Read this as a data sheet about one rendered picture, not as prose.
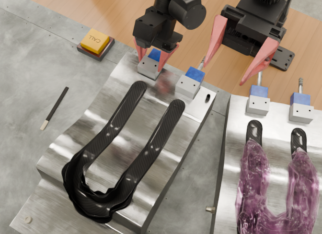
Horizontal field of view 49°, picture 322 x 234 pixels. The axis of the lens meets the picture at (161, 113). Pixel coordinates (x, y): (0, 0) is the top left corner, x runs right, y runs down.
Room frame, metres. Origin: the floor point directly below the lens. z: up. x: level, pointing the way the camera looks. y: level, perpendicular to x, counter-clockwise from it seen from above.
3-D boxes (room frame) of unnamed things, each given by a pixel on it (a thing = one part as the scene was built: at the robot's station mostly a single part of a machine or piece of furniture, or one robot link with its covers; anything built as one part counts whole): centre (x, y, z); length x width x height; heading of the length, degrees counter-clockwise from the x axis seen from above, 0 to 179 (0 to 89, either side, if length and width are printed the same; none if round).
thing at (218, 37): (0.34, -0.10, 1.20); 0.09 x 0.07 x 0.07; 151
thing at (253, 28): (0.33, -0.13, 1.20); 0.09 x 0.07 x 0.07; 151
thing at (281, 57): (0.64, -0.28, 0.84); 0.20 x 0.07 x 0.08; 61
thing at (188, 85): (0.48, -0.09, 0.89); 0.13 x 0.05 x 0.05; 153
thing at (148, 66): (0.53, 0.01, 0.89); 0.13 x 0.05 x 0.05; 153
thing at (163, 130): (0.28, 0.08, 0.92); 0.35 x 0.16 x 0.09; 153
